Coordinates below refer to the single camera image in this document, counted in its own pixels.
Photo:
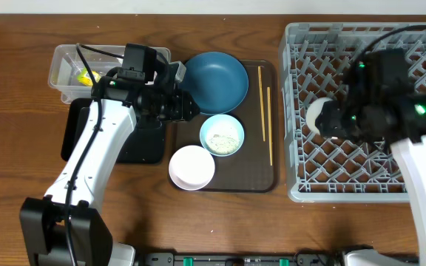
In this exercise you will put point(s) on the clear plastic waste bin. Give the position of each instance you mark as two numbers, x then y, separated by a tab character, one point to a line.
67	65

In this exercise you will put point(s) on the left wooden chopstick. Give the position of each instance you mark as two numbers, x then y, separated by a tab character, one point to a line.
260	86

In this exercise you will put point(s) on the white cup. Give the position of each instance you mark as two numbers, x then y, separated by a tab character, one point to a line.
313	113

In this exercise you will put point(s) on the light blue bowl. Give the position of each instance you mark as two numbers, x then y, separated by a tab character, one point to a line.
222	135

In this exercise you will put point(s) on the wooden chopstick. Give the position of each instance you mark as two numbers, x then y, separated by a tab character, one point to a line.
270	147
260	86

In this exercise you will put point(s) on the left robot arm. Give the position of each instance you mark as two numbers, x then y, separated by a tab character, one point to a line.
65	226

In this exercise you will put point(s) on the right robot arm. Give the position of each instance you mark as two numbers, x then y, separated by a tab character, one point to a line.
382	104

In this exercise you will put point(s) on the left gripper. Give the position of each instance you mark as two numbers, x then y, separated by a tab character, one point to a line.
180	106

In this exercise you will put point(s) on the dark brown serving tray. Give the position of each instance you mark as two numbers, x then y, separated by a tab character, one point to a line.
248	170

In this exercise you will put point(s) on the white shallow bowl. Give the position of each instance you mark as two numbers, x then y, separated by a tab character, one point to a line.
191	168

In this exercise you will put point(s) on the dark blue plate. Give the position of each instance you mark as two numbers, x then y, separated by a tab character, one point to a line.
217	81

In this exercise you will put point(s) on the right wooden chopstick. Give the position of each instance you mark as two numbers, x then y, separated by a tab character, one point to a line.
270	147

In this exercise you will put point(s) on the black food waste tray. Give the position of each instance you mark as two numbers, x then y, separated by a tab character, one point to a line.
144	146

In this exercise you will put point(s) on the yellow green snack wrapper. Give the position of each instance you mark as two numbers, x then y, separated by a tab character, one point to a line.
85	78

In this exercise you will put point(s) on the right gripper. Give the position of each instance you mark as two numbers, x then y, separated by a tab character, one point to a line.
330	121

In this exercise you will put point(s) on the grey dishwasher rack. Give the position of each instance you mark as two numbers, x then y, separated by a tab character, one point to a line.
313	60

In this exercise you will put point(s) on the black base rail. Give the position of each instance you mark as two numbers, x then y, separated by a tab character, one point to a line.
300	259

